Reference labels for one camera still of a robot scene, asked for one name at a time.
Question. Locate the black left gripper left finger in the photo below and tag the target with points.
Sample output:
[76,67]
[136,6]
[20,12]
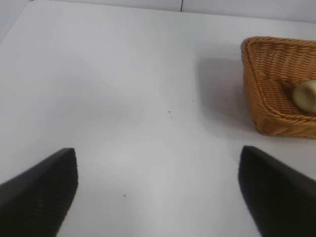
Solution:
[37,197]

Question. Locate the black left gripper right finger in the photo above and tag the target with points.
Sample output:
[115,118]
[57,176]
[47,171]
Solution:
[276,197]

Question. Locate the pale yellow egg yolk pastry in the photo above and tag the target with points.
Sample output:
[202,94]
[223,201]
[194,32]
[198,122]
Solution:
[306,96]

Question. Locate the woven tan wicker basket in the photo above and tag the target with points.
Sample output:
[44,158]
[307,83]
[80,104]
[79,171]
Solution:
[271,74]

